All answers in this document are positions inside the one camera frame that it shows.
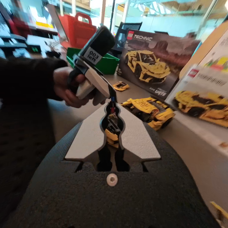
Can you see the black mesh office chair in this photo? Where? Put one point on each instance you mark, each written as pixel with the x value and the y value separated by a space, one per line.
pixel 128 26

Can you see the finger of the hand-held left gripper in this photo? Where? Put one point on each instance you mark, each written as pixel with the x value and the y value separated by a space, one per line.
pixel 97 80
pixel 99 98

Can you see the green plastic bin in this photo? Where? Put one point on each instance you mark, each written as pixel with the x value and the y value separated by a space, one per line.
pixel 108 64

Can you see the black device green display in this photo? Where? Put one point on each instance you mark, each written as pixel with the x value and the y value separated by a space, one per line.
pixel 34 49

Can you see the yellow car roof assembly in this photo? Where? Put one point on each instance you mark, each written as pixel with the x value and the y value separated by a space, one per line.
pixel 121 86

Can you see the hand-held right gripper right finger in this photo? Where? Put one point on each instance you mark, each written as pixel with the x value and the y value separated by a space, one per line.
pixel 140 140

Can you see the wooden display board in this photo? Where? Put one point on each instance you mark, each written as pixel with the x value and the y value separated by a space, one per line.
pixel 201 53

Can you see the yellow toy brick car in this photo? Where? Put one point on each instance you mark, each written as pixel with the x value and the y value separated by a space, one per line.
pixel 156 114

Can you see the person's left hand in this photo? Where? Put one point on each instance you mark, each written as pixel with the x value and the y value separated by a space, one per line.
pixel 60 83

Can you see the pile of small bricks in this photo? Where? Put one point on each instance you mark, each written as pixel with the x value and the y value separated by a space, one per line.
pixel 219 212

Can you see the printed task instruction sheet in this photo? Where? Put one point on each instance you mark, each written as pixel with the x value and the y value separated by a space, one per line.
pixel 219 51

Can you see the red paper bag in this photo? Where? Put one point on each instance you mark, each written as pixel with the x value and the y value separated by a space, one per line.
pixel 78 32

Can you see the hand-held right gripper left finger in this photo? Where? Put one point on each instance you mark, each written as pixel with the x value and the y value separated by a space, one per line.
pixel 83 140

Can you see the white car instruction manual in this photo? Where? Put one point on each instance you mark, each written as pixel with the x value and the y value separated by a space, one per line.
pixel 196 85

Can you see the toy car packaging box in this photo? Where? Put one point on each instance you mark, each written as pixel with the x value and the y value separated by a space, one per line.
pixel 160 49

